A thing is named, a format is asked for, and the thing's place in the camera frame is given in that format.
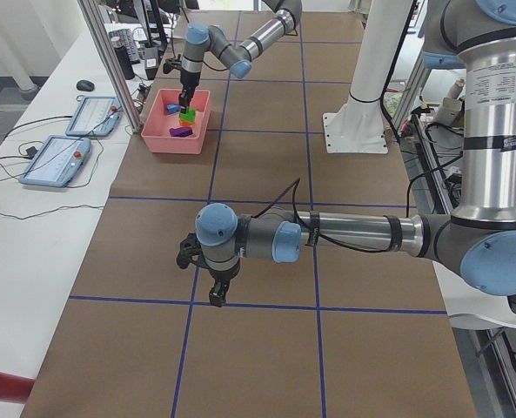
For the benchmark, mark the aluminium frame post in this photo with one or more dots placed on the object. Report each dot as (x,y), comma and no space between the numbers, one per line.
(95,24)

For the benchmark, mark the blue teach pendant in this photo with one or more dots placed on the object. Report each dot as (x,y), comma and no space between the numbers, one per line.
(57,162)
(94,116)

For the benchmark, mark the black bottle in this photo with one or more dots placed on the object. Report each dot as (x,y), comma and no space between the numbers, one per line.
(122,57)

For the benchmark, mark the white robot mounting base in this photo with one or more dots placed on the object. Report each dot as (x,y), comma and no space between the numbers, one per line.
(358,127)

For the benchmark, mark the upper blue teach pendant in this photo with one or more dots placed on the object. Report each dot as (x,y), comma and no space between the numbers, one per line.
(94,116)

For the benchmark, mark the black computer mouse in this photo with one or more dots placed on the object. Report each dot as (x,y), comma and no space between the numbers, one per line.
(85,85)

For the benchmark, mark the white chair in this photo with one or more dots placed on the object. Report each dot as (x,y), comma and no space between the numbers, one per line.
(469,308)

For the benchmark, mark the purple toy block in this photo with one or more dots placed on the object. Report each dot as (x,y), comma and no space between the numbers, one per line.
(181,132)

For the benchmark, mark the pink plastic box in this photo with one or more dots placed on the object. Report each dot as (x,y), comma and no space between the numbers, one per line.
(156,127)

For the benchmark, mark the black keyboard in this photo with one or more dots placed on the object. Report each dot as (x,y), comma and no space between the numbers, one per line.
(126,36)

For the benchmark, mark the small blue square block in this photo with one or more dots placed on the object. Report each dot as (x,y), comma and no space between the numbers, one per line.
(172,108)

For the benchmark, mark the aluminium side frame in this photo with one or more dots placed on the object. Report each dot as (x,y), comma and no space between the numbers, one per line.
(489,356)

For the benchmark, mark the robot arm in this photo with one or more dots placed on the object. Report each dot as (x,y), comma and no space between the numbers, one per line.
(477,241)
(200,39)

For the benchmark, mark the red cylinder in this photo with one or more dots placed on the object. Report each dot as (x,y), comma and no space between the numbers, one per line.
(15,388)

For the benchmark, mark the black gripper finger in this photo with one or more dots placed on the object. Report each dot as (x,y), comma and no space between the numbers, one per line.
(218,293)
(184,99)

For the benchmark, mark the orange toy block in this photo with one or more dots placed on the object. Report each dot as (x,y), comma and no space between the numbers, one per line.
(185,123)

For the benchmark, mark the green toy block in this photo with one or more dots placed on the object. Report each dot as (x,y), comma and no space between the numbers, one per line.
(189,115)

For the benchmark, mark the lower blue teach pendant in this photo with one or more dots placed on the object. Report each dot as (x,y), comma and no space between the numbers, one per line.
(57,162)

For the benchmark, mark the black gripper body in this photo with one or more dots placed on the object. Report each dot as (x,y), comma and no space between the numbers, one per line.
(223,276)
(190,80)

